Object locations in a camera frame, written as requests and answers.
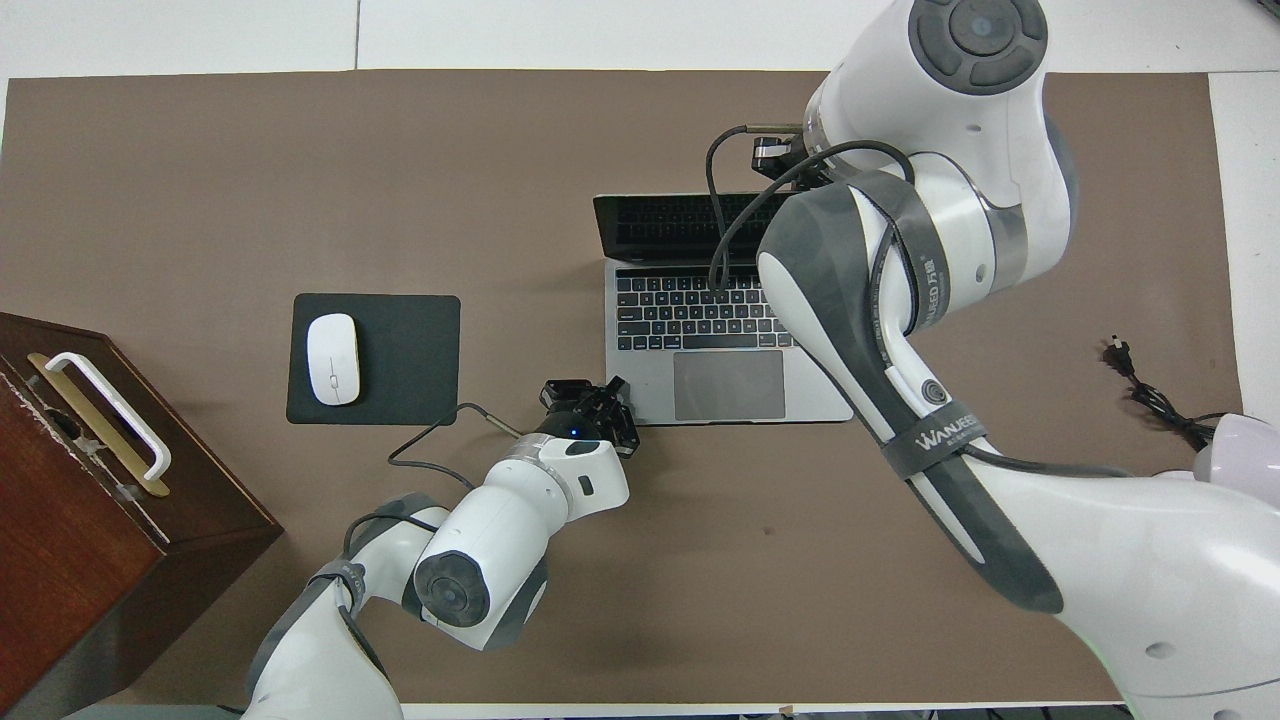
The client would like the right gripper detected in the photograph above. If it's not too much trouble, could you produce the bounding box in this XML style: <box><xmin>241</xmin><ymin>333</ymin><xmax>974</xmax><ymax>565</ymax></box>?
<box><xmin>751</xmin><ymin>136</ymin><xmax>813</xmax><ymax>181</ymax></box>

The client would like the silver laptop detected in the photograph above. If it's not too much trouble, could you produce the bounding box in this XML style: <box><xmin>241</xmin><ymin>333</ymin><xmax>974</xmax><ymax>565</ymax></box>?
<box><xmin>593</xmin><ymin>191</ymin><xmax>855</xmax><ymax>426</ymax></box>

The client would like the brown wooden box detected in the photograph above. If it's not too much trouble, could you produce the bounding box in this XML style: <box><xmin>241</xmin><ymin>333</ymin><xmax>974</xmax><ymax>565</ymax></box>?
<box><xmin>0</xmin><ymin>311</ymin><xmax>285</xmax><ymax>717</ymax></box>

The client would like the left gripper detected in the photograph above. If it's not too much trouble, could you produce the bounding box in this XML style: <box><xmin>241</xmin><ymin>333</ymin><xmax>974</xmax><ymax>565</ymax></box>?
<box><xmin>534</xmin><ymin>375</ymin><xmax>642</xmax><ymax>460</ymax></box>

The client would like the black mouse pad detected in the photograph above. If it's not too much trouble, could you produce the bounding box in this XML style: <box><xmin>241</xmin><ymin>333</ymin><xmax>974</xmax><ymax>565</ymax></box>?
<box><xmin>286</xmin><ymin>292</ymin><xmax>463</xmax><ymax>427</ymax></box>

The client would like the white computer mouse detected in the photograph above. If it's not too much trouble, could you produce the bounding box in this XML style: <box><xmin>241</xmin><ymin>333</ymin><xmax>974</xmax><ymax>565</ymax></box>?
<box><xmin>305</xmin><ymin>313</ymin><xmax>362</xmax><ymax>407</ymax></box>

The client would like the black power cable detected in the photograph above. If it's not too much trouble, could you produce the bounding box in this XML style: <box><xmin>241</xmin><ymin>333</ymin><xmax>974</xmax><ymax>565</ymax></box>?
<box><xmin>1104</xmin><ymin>338</ymin><xmax>1223</xmax><ymax>453</ymax></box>

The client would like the white box handle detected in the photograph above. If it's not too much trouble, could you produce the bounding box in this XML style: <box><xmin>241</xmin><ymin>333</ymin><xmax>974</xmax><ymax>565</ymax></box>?
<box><xmin>44</xmin><ymin>351</ymin><xmax>173</xmax><ymax>482</ymax></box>

